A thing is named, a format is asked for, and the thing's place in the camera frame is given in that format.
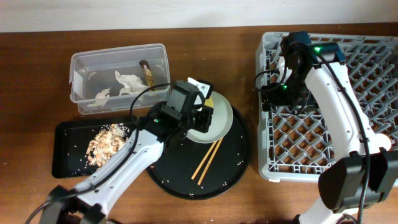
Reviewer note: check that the grey dishwasher rack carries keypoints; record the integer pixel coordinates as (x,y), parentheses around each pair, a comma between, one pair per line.
(299,148)

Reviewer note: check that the wooden chopstick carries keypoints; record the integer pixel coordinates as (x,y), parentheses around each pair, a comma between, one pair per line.
(203,160)
(217,145)

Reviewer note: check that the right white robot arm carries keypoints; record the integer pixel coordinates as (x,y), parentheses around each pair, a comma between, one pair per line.
(328,114)

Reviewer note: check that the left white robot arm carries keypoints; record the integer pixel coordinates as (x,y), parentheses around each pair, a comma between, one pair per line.
(91,201)

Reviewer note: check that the white plate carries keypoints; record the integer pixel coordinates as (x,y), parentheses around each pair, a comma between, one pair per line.
(221,122)

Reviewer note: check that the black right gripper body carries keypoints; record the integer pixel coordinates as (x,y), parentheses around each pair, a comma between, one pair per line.
(291,92)

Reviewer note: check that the yellow bowl with food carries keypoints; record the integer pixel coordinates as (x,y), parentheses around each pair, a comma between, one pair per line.
(209,102)

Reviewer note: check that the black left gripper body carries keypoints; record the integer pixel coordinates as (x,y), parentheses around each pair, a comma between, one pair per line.
(198,119)

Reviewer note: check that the clear plastic bin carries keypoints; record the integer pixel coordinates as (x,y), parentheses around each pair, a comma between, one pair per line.
(108,80)

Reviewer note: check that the round black tray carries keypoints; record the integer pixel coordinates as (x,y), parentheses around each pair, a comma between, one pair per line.
(173,171)

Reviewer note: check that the rectangular black tray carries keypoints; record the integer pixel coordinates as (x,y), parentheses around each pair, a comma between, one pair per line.
(71,142)

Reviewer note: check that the pile of food scraps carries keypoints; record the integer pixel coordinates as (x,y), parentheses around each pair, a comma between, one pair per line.
(110,139)

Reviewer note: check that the small crumpled white tissue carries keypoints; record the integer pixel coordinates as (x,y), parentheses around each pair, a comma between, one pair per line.
(101,98)

